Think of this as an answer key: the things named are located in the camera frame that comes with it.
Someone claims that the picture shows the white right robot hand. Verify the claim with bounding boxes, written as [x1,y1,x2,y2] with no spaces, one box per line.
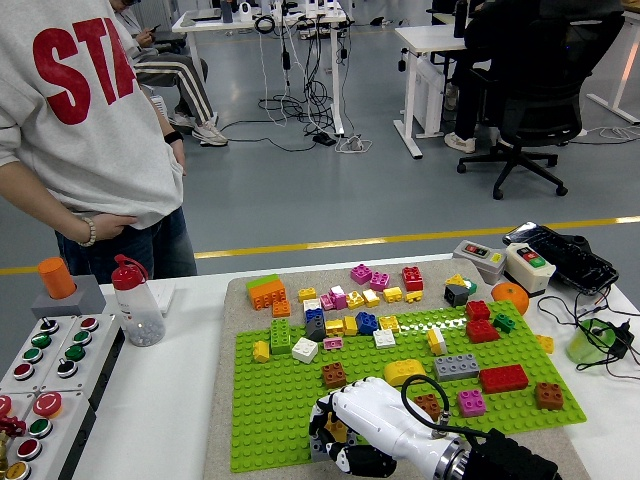
[308,376,455,477]

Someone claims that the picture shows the person's right hand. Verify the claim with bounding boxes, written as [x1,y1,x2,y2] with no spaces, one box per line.
[92,210,139,241]

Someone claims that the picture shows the red long brick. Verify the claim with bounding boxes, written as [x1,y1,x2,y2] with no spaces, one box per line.
[479,364,530,395]

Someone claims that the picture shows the yellow arched brick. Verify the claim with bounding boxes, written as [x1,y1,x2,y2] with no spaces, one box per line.
[383,358,429,387]

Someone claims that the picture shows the brown square brick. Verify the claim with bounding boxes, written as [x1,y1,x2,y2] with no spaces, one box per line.
[413,393,442,421]
[534,382,565,412]
[321,362,348,390]

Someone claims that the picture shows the grey wide brick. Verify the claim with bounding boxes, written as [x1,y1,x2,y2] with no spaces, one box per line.
[309,433,359,463]

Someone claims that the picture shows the blue square brick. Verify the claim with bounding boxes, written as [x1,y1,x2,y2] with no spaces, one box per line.
[355,311,380,336]

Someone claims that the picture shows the yellow and white brick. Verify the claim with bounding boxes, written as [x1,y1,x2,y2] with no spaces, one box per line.
[426,326,448,356]

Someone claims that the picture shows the grey long brick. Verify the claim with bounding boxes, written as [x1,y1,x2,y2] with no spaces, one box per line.
[432,353,481,383]

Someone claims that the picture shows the green baseplate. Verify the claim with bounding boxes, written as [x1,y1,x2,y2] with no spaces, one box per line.
[228,299,589,475]

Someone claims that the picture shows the green tall brick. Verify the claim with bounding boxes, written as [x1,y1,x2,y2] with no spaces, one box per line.
[269,318,292,356]

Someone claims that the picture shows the red tall brick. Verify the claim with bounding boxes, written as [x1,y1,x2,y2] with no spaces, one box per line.
[402,264,426,291]

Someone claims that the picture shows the dark grey cube brick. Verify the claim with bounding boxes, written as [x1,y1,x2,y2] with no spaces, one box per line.
[445,282,471,307]

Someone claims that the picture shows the orange large brick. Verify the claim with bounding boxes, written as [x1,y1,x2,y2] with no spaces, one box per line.
[248,277,290,311]

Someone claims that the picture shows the person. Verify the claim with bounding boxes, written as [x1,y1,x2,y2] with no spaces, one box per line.
[112,0,230,148]
[443,0,551,155]
[0,0,199,284]

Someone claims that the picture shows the orange cylinder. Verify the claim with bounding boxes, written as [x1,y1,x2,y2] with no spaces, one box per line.
[36,256,77,300]

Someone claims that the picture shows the grey square block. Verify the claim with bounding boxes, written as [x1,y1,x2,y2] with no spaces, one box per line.
[30,274,107,319]

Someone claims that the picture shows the white flat panel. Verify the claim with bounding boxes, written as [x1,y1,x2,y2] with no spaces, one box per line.
[148,282,177,317]

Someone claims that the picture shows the clear bottle red cap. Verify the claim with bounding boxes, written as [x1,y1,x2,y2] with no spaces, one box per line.
[110,253,167,348]

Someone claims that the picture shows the white button box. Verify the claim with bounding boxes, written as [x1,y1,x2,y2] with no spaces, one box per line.
[0,314,79,396]
[37,313,126,416]

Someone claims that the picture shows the white desk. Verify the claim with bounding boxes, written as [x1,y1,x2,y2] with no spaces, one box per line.
[392,23,469,161]
[587,9,640,126]
[171,4,356,147]

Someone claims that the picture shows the orange fruit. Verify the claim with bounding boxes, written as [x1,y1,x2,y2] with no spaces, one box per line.
[491,280,531,316]

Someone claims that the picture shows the emergency stop button box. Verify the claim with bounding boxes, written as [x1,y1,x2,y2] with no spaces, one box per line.
[0,392,37,471]
[9,389,99,480]

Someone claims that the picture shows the green plastic cup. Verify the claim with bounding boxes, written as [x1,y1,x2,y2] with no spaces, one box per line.
[566,318,621,365]

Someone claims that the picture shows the black handheld device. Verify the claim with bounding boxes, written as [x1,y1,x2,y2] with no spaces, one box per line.
[503,221,621,295]

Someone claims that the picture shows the black plug adapter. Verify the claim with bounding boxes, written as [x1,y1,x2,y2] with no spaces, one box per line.
[602,319,636,359]

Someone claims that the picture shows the black bottle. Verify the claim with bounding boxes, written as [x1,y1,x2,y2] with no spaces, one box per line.
[452,0,470,40]

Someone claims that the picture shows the black office chair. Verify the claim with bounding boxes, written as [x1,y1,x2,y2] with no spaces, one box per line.
[456,9,626,201]

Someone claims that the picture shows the beaded bracelet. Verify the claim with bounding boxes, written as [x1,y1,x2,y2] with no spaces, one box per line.
[77,215,97,248]

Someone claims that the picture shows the black cable bundle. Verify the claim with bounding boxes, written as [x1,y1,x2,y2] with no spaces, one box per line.
[218,14,351,151]

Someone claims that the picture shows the grey switch box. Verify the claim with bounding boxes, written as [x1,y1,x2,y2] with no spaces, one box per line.
[453,238,508,283]

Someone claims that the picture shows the cream switch box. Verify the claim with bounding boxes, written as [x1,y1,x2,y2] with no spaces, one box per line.
[504,241,558,295]

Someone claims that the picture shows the red valve handle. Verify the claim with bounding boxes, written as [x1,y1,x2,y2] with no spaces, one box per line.
[0,414,27,439]

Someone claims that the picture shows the black cord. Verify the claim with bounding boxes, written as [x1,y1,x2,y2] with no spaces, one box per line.
[537,289,640,374]

